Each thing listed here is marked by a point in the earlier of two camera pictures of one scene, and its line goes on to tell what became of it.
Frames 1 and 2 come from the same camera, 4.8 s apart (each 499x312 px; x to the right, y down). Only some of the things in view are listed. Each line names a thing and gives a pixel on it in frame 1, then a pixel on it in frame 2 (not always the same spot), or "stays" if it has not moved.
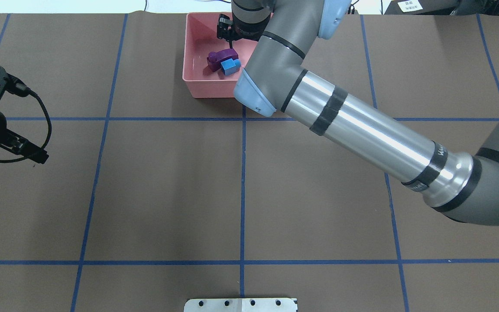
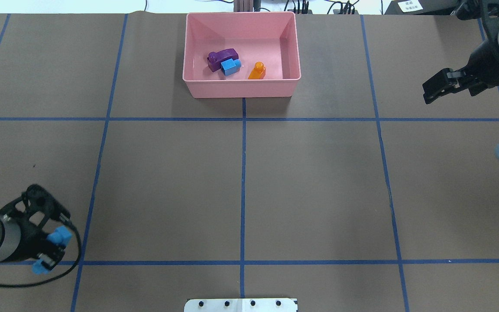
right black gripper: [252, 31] -> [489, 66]
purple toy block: [214, 59] stays
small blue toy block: [230, 67] stays
